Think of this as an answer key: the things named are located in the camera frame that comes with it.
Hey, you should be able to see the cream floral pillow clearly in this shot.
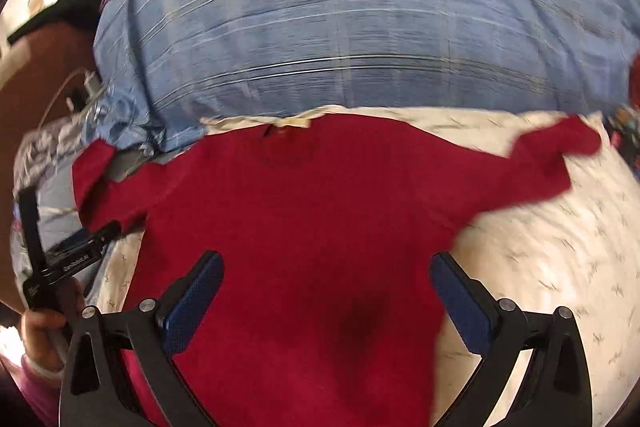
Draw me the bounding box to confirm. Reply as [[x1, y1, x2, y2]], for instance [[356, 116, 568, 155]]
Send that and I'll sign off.
[[90, 105, 639, 426]]

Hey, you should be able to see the purple sleeve forearm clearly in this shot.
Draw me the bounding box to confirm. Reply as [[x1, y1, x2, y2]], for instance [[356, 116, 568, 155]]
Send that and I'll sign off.
[[1, 349, 65, 426]]

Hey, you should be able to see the white charger plug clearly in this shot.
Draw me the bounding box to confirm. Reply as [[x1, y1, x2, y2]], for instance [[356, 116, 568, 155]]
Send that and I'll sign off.
[[82, 70, 102, 98]]

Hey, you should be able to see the blue plaid quilt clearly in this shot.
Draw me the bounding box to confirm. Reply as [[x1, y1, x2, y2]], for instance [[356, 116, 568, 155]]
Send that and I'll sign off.
[[85, 0, 639, 150]]

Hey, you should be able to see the red knit sweater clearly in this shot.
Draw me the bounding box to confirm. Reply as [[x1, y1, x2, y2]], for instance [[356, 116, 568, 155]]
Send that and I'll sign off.
[[73, 115, 601, 426]]

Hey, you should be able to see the white charging cable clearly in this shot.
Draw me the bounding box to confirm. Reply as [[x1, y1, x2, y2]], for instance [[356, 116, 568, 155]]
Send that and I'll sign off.
[[38, 67, 97, 130]]

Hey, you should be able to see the grey patterned bed sheet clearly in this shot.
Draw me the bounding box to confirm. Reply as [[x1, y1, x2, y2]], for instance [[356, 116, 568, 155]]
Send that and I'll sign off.
[[8, 116, 166, 293]]

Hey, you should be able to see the black power adapter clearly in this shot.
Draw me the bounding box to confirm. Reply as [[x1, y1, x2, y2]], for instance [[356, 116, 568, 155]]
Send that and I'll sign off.
[[65, 88, 90, 114]]

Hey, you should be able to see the person's left hand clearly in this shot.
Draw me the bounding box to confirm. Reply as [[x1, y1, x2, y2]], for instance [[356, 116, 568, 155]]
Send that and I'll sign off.
[[20, 308, 67, 374]]

